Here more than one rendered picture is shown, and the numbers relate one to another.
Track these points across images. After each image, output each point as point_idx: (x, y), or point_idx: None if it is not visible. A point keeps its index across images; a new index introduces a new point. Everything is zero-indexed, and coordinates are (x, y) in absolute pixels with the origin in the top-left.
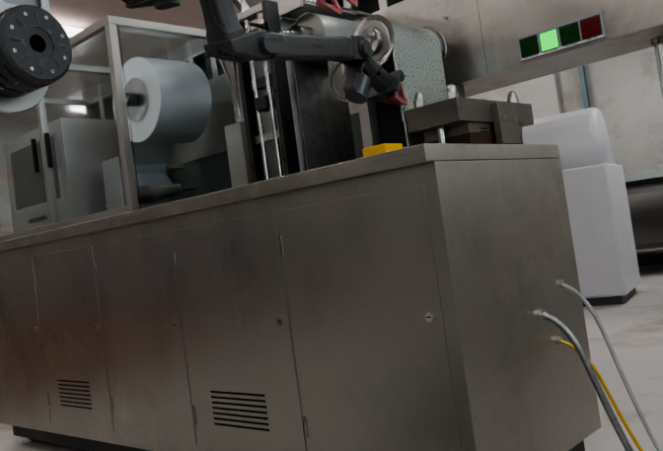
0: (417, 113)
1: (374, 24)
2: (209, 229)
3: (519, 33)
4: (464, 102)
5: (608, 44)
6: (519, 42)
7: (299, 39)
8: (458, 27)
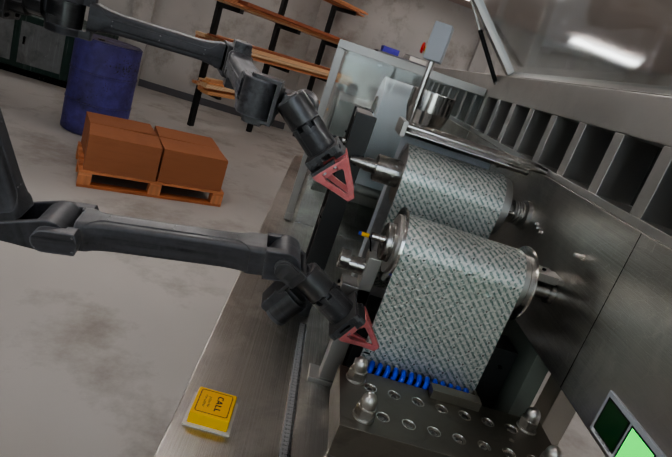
0: (336, 384)
1: (399, 225)
2: None
3: (620, 387)
4: (357, 436)
5: None
6: (607, 401)
7: (140, 237)
8: (583, 284)
